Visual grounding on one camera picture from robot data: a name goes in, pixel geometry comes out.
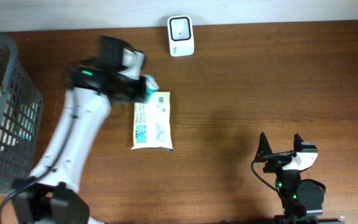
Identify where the teal tissue pack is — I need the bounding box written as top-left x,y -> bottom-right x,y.
142,74 -> 160,104

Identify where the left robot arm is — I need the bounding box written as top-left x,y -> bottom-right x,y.
2,36 -> 147,223

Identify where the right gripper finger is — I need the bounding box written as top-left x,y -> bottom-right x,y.
255,132 -> 272,159
293,133 -> 304,151

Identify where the white barcode scanner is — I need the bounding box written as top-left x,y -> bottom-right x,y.
167,15 -> 195,57

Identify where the yellow snack bag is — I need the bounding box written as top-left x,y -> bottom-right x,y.
131,91 -> 173,151

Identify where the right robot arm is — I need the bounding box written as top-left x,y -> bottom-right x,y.
250,133 -> 326,223

